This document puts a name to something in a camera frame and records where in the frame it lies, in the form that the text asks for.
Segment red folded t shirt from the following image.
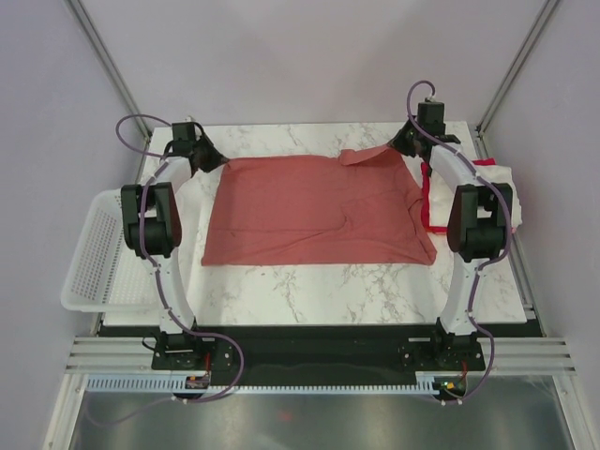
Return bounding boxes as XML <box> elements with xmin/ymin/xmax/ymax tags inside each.
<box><xmin>420</xmin><ymin>162</ymin><xmax>455</xmax><ymax>234</ymax></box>

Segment white folded t shirt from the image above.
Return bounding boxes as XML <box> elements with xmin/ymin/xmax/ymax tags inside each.
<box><xmin>428</xmin><ymin>163</ymin><xmax>524</xmax><ymax>231</ymax></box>

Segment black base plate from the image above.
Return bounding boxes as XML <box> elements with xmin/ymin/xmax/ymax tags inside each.
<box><xmin>152</xmin><ymin>324</ymin><xmax>487</xmax><ymax>384</ymax></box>

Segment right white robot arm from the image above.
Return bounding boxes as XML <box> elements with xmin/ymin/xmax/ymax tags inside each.
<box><xmin>390</xmin><ymin>99</ymin><xmax>513</xmax><ymax>337</ymax></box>

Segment right aluminium frame post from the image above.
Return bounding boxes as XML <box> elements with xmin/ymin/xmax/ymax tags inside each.
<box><xmin>474</xmin><ymin>0</ymin><xmax>563</xmax><ymax>140</ymax></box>

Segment aluminium frame post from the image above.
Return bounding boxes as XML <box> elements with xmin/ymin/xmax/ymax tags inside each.
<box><xmin>474</xmin><ymin>0</ymin><xmax>563</xmax><ymax>140</ymax></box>
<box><xmin>64</xmin><ymin>0</ymin><xmax>141</xmax><ymax>114</ymax></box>

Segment left aluminium frame post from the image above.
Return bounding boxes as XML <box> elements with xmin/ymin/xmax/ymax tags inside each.
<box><xmin>64</xmin><ymin>0</ymin><xmax>141</xmax><ymax>114</ymax></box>

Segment pink t shirt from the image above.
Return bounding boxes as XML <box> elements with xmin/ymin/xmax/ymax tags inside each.
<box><xmin>202</xmin><ymin>145</ymin><xmax>437</xmax><ymax>266</ymax></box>

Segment white plastic basket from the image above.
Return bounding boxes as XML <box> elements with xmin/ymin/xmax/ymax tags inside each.
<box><xmin>61</xmin><ymin>189</ymin><xmax>158</xmax><ymax>313</ymax></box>

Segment white cable duct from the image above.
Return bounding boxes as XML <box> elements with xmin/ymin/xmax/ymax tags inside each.
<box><xmin>85</xmin><ymin>372</ymin><xmax>465</xmax><ymax>395</ymax></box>

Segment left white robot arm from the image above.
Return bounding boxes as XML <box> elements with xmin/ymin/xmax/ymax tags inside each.
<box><xmin>120</xmin><ymin>121</ymin><xmax>229</xmax><ymax>335</ymax></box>

